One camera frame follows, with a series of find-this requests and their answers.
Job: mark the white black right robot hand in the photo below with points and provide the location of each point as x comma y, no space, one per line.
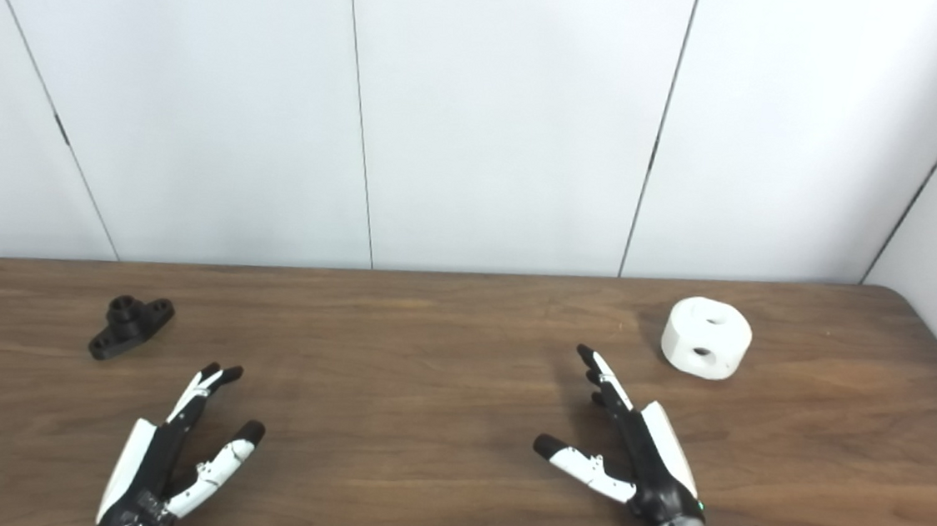
653,466

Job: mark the round white plastic piece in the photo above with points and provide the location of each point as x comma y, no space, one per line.
705,336

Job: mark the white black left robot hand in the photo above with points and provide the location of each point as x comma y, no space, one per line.
156,456

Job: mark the black flanged holder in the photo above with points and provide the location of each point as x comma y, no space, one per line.
129,324

